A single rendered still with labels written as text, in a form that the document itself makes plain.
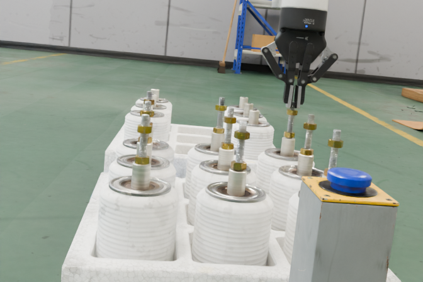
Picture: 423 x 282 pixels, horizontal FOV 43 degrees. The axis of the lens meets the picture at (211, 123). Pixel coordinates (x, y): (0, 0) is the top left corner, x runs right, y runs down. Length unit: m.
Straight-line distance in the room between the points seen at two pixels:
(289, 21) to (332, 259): 0.47
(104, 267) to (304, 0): 0.50
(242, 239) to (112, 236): 0.15
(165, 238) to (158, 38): 6.25
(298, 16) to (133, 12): 6.07
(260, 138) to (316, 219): 0.70
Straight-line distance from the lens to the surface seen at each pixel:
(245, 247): 0.65
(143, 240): 0.64
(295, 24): 0.87
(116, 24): 6.92
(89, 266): 0.63
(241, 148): 0.66
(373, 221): 0.50
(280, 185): 0.79
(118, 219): 0.64
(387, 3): 7.20
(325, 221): 0.49
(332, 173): 0.51
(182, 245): 0.69
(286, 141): 0.91
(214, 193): 0.65
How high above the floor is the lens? 0.45
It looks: 10 degrees down
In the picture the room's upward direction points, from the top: 5 degrees clockwise
